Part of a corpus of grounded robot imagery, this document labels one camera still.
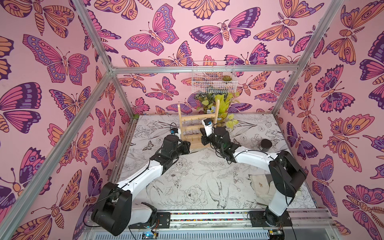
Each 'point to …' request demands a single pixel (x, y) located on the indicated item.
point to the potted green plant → (209, 105)
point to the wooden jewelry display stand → (190, 126)
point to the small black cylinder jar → (265, 144)
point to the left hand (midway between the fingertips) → (191, 142)
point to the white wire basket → (214, 77)
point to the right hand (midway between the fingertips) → (202, 127)
